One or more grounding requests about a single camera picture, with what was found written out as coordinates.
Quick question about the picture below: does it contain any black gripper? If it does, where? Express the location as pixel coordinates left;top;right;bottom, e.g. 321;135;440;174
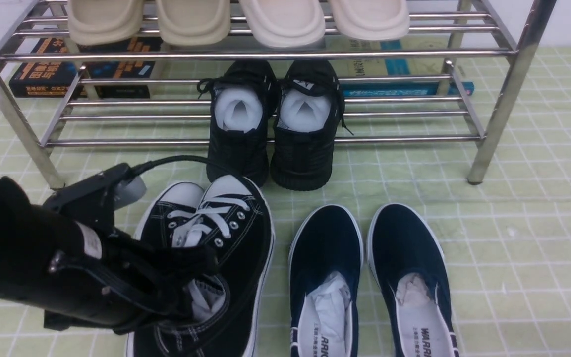
43;226;219;334

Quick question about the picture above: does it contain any black canvas sneaker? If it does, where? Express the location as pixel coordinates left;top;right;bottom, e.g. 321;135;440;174
158;176;276;357
125;181;204;357

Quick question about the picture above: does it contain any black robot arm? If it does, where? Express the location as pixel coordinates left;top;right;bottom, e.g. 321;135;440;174
0;164;218;334

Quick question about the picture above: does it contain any navy slip-on shoe left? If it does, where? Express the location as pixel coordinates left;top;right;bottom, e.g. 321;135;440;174
288;205;364;357

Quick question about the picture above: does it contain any navy slip-on shoe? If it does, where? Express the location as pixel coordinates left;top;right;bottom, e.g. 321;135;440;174
367;203;459;357
288;205;364;357

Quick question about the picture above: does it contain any steel shoe rack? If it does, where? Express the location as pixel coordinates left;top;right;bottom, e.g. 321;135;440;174
0;0;556;190

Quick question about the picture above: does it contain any navy slip-on shoe right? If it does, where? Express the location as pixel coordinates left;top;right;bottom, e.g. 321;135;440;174
367;203;459;357

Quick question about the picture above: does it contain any black book orange text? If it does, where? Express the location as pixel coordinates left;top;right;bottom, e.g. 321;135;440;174
8;38;163;99

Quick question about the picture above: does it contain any black mesh sneaker left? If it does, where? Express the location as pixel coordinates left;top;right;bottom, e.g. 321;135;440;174
197;59;279;186

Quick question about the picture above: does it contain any black mesh sneaker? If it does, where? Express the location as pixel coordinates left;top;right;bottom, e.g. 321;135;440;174
197;59;279;186
270;59;345;191

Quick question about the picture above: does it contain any black mesh sneaker right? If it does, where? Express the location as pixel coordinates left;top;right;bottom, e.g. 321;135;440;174
270;59;345;191

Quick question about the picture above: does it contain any tan slipper far left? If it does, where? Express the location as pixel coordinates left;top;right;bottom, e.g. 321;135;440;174
67;0;144;46

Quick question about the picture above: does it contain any tan slipper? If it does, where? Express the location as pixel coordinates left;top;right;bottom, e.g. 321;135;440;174
67;0;144;46
156;0;231;47

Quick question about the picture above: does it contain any cream slipper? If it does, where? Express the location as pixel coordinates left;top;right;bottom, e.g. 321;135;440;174
238;0;326;48
329;0;410;41

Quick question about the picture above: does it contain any cream slipper far right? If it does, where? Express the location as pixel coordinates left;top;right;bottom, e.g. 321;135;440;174
329;0;410;41

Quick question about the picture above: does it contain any blue and tan book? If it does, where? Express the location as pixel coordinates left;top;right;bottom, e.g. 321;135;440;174
325;35;448;98

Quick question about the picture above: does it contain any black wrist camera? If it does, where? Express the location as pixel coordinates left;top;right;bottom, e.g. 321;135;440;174
42;163;147;237

